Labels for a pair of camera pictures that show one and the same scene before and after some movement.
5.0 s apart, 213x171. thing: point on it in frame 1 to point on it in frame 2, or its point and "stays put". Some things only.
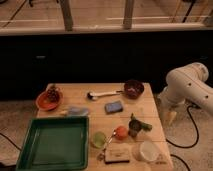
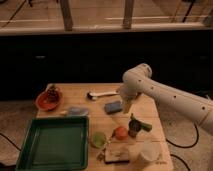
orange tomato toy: x=121 y=132 stays put
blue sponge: x=113 y=107 stays put
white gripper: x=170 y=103 to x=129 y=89
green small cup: x=98 y=140 stays put
